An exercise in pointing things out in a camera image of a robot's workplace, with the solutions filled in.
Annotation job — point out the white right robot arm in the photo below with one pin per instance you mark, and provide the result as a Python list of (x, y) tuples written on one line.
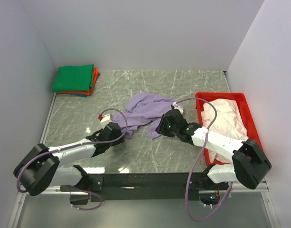
[(248, 163)]

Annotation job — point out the blue folded t shirt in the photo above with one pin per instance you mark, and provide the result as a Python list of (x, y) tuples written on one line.
[(89, 93)]

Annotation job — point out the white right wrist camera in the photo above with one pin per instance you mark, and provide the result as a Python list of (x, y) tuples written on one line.
[(177, 106)]

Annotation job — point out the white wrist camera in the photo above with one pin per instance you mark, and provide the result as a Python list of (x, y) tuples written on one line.
[(177, 106), (104, 119)]

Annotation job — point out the orange folded t shirt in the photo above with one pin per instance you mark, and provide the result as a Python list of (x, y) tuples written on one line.
[(95, 71)]

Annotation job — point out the black base beam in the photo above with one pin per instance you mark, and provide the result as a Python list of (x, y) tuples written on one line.
[(142, 186)]

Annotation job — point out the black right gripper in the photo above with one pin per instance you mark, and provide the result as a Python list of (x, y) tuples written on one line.
[(161, 128)]

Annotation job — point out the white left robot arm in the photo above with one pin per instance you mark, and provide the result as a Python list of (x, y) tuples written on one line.
[(44, 167)]

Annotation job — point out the green folded t shirt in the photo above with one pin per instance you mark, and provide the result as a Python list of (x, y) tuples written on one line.
[(73, 78)]

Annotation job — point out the lavender t shirt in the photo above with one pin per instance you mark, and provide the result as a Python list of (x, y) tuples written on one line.
[(143, 109)]

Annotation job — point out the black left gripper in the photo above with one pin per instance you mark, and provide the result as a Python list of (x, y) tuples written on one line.
[(117, 141)]

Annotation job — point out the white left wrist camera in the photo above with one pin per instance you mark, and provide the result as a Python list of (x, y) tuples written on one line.
[(104, 119)]

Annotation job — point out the red plastic bin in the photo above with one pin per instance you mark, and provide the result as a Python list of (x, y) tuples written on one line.
[(243, 108)]

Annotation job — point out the white t shirt in bin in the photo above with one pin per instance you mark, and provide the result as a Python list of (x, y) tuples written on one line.
[(228, 122)]

